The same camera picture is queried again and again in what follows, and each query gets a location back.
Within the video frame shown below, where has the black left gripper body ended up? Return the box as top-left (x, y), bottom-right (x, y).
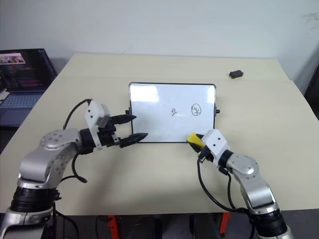
top-left (97, 115), bottom-right (121, 148)

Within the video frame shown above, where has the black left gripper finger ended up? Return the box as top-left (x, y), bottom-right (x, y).
top-left (116, 114), bottom-right (138, 125)
top-left (120, 132), bottom-right (149, 148)

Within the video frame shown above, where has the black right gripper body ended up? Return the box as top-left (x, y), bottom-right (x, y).
top-left (198, 148), bottom-right (213, 163)

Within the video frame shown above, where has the yellow whiteboard eraser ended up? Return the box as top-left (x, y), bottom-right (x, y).
top-left (186, 132), bottom-right (204, 150)

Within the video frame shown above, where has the small black-framed whiteboard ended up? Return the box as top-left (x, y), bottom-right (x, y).
top-left (124, 82), bottom-right (221, 144)

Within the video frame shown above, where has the open blue laptop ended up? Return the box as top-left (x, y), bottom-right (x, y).
top-left (0, 48), bottom-right (58, 128)

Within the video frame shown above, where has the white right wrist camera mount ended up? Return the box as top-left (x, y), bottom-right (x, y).
top-left (201, 128), bottom-right (228, 167)

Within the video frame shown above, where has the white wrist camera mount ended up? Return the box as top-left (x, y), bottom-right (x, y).
top-left (84, 100), bottom-right (112, 151)
top-left (201, 128), bottom-right (228, 167)

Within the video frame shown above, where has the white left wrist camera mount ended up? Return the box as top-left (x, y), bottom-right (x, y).
top-left (84, 100), bottom-right (112, 151)

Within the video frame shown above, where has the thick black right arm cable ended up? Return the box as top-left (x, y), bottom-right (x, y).
top-left (196, 156), bottom-right (250, 214)

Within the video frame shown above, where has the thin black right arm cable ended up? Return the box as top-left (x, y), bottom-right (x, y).
top-left (218, 167), bottom-right (237, 209)

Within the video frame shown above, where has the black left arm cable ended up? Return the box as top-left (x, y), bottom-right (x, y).
top-left (53, 99), bottom-right (92, 184)

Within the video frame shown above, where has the orange frame part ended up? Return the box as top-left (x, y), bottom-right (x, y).
top-left (220, 212), bottom-right (230, 235)
top-left (107, 214), bottom-right (118, 239)

